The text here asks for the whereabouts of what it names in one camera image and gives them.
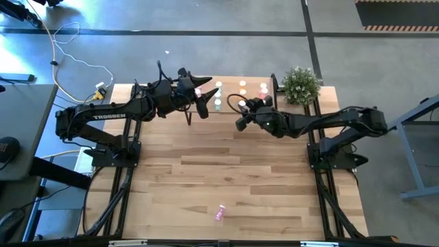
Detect white floor cable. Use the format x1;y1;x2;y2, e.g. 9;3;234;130
53;22;115;89

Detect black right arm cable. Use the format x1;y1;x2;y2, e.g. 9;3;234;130
226;93;250;116

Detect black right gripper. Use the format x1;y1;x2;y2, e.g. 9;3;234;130
235;95;287;138

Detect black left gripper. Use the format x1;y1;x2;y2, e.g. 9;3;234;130
171;67;220;120

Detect black stand foot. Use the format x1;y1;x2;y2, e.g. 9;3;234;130
0;0;44;29

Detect blue-grey metal desk frame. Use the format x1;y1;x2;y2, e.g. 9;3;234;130
379;94;439;200

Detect grey office desk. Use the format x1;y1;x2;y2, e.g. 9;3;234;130
0;84;92;190

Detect black aluminium rig frame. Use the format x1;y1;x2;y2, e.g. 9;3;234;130
303;85;368;239
77;84;143;237

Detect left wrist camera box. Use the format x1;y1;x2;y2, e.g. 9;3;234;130
150;79;173;117

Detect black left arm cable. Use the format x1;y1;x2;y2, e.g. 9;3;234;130
156;60;172;83

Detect black cap with logo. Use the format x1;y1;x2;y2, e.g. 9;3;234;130
0;136;21;164

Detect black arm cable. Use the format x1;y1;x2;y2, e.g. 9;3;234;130
226;93;250;116
156;60;172;83

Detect wooden shelf black metal legs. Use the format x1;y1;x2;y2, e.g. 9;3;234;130
185;75;279;128

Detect beige floor cable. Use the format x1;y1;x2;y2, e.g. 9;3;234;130
25;0;104;104

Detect yellow white power plug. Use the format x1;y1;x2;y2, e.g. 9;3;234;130
92;81;109;101

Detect black hazard-striped floor mat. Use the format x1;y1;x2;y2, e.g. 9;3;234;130
355;0;439;32

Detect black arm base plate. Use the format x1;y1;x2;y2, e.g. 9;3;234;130
83;139;142;169
307;141;370;171

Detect green potted plant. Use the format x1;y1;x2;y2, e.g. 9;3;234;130
281;66;324;106

